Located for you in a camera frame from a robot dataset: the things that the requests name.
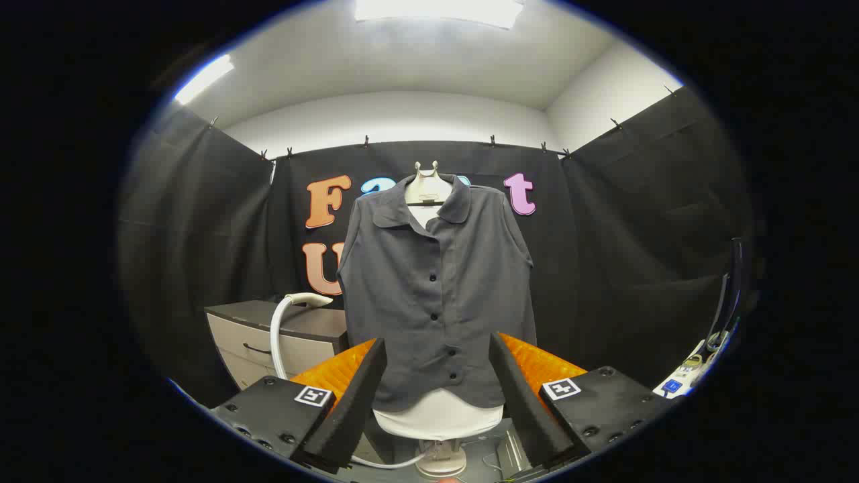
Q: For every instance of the white round stand base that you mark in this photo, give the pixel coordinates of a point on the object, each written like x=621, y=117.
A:
x=443, y=461

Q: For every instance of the beige drawer cabinet dark top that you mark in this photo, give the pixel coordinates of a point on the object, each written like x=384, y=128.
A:
x=302, y=345

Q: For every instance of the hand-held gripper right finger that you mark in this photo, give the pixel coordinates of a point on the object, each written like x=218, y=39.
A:
x=520, y=396

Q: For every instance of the narrow ceiling light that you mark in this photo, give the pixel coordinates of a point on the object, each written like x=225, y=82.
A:
x=203, y=79

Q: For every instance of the grey flat device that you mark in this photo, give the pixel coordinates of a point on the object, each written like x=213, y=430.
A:
x=513, y=455

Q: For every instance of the black backdrop cloth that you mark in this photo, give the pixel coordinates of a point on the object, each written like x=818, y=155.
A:
x=624, y=255

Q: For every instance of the white power strip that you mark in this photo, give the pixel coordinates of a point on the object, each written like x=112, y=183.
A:
x=684, y=376

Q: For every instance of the white torso form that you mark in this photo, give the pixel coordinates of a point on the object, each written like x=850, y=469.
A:
x=436, y=416

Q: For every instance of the row of black cloth clips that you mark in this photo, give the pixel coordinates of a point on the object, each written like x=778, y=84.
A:
x=492, y=140

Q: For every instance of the large rectangular ceiling light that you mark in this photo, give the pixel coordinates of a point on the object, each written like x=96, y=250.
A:
x=439, y=10

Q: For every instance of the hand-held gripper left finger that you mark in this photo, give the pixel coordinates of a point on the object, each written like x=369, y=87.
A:
x=356, y=402

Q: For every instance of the dark grey button shirt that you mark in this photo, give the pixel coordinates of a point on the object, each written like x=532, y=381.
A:
x=436, y=302

